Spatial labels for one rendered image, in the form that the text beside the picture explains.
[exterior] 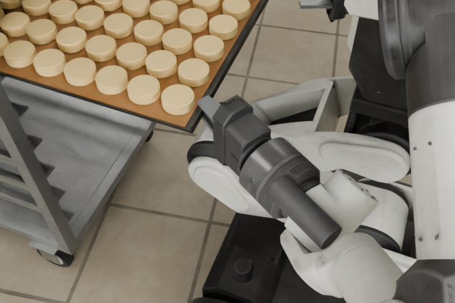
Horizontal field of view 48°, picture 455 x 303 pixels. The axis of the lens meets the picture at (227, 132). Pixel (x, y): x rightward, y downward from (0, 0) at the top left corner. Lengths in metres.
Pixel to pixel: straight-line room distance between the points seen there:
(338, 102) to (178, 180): 0.68
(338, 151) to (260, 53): 1.11
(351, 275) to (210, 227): 0.93
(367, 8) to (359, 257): 0.27
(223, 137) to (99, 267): 0.79
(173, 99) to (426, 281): 0.48
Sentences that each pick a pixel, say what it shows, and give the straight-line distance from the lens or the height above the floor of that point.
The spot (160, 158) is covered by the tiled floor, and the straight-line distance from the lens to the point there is 1.58.
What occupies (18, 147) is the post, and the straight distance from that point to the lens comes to 0.98.
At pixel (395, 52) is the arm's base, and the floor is 0.97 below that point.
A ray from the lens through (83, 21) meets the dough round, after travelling 0.93.
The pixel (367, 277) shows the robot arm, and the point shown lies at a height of 0.78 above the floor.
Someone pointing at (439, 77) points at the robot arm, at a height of 0.98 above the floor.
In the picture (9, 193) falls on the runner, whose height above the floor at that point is 0.23.
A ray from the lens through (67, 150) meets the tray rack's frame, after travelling 1.46.
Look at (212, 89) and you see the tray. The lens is 0.78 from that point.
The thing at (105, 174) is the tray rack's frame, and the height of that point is 0.15.
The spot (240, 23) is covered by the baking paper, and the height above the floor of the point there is 0.68.
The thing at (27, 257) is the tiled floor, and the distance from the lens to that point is 1.49.
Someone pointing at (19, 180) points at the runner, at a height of 0.35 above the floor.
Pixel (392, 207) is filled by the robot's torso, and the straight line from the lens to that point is 1.11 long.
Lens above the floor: 1.25
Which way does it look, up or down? 50 degrees down
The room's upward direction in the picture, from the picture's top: straight up
